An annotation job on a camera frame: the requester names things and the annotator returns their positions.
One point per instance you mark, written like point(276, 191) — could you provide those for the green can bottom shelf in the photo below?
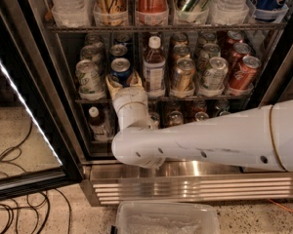
point(224, 113)

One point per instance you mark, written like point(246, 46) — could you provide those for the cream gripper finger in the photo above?
point(135, 80)
point(113, 86)

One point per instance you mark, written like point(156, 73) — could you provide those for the gold can back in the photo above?
point(179, 38)

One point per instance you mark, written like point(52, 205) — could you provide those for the green white can back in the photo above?
point(94, 39)

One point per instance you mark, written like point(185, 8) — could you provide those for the red can back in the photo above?
point(229, 39)

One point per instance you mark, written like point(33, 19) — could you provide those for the red can front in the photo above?
point(244, 72)

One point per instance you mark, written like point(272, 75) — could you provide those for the iced tea bottle middle shelf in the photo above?
point(154, 65)

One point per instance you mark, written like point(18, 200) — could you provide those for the silver green can front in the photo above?
point(214, 74)

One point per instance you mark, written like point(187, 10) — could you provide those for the blue pepsi can front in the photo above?
point(120, 70)

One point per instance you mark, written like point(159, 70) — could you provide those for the green white can front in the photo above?
point(88, 76)

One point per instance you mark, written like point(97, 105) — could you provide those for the clear water bottle top left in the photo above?
point(72, 13)

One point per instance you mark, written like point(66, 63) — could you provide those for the iced tea bottle shelf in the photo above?
point(154, 65)
point(100, 124)

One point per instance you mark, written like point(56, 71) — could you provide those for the silver green can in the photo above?
point(206, 52)
point(205, 38)
point(214, 74)

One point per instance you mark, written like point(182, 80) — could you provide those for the gold can front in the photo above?
point(182, 74)

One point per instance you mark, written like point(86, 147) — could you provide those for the clear plastic bin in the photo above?
point(151, 217)

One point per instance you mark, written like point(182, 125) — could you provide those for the silver green can back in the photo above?
point(205, 38)

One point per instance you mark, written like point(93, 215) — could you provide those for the stainless steel fridge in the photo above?
point(108, 182)

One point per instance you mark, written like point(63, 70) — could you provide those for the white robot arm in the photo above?
point(259, 138)

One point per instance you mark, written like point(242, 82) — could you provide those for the clear water bottle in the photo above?
point(228, 12)
point(72, 13)

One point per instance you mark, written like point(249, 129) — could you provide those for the gold can bottom shelf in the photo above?
point(174, 118)

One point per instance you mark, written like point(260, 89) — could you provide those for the iced tea bottle bottom shelf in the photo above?
point(100, 124)

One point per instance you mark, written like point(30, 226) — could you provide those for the green white can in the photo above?
point(94, 39)
point(88, 76)
point(92, 53)

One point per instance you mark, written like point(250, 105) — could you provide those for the silver can bottom shelf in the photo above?
point(155, 117)

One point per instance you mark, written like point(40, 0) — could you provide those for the red can bottom shelf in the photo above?
point(200, 116)

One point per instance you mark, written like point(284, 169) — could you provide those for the blue pepsi can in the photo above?
point(117, 51)
point(123, 39)
point(120, 70)

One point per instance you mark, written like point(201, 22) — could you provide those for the gold tall can top shelf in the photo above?
point(112, 12)

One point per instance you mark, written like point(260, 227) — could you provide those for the blue pepsi can back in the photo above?
point(123, 39)

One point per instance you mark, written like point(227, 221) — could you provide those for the open glass fridge door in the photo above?
point(37, 144)

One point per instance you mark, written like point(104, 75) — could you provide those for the clear water bottle top right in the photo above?
point(228, 12)

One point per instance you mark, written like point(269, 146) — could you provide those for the blue pepsi bottle top shelf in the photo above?
point(268, 10)

